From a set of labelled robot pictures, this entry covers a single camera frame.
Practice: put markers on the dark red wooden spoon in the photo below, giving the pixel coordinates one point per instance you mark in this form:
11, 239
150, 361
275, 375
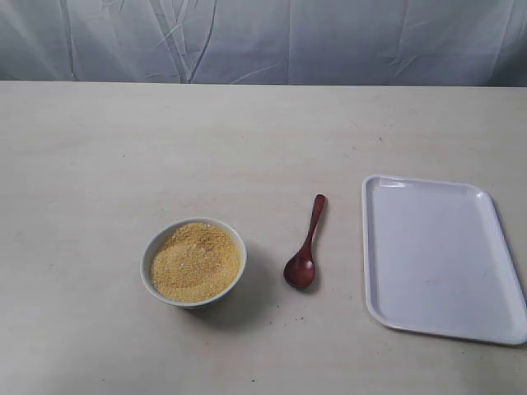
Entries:
299, 272

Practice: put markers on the brown ground food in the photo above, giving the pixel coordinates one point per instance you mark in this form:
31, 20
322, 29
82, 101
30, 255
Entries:
196, 262

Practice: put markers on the white ceramic bowl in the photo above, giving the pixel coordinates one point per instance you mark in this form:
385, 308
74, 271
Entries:
159, 239

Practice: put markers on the white rectangular plastic tray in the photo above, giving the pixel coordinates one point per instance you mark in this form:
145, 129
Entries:
436, 261

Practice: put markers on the white fabric backdrop curtain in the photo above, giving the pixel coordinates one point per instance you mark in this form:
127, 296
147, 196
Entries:
416, 43

